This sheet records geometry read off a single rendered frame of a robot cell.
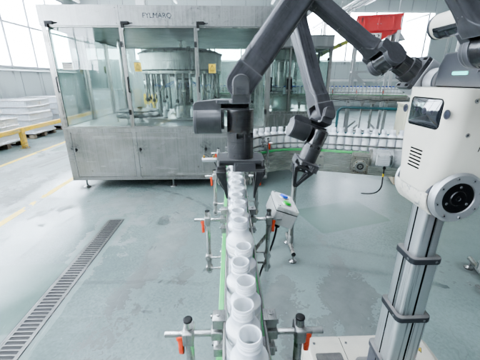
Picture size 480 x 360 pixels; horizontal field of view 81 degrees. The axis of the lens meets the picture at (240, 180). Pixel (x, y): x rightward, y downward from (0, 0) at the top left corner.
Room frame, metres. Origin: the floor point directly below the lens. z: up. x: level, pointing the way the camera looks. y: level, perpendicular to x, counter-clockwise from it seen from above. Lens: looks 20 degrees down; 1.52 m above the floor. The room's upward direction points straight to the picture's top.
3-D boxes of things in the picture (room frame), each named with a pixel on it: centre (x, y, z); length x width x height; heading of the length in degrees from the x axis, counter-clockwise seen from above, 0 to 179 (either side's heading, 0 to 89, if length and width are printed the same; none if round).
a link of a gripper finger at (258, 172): (0.61, -0.02, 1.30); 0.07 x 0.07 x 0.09; 2
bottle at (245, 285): (0.43, -0.01, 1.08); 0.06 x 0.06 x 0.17
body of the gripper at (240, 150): (0.61, 0.00, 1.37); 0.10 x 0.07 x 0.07; 92
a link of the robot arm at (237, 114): (0.61, 0.01, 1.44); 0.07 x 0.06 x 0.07; 93
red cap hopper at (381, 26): (7.06, -3.04, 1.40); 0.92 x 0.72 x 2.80; 74
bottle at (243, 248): (0.55, -0.01, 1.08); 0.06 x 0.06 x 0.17
